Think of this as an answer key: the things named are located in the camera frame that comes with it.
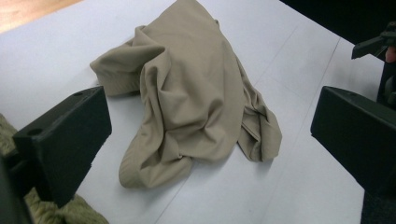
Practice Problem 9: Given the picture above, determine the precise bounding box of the beige garment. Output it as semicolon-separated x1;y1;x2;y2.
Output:
89;0;283;189

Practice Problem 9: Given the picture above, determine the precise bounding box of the green woven basket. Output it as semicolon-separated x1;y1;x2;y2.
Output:
0;113;110;224

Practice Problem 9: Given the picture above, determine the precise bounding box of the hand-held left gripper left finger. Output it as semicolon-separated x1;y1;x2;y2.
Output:
12;86;113;208

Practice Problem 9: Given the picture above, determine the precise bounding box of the dark cloth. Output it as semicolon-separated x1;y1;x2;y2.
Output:
361;190;396;224

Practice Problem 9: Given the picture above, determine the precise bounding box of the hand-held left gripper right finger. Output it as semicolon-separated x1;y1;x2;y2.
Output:
310;86;396;198

